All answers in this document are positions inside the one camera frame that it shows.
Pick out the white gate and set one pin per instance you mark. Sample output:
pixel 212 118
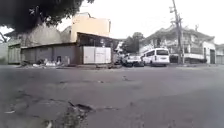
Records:
pixel 96 55

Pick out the car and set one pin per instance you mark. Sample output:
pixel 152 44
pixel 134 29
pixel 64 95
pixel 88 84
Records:
pixel 133 60

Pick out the grey asphalt road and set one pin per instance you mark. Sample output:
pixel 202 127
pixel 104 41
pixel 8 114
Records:
pixel 140 96

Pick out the white van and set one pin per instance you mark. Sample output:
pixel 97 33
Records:
pixel 156 56

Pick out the beige building with shed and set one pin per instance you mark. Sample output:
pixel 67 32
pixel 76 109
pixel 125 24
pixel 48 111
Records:
pixel 66 43

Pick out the pile of rubbish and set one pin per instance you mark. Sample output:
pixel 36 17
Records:
pixel 46 62

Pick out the utility pole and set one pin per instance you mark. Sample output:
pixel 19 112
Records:
pixel 178 33

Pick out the white house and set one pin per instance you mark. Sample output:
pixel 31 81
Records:
pixel 191 45

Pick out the large dark tree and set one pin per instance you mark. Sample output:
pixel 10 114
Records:
pixel 36 11

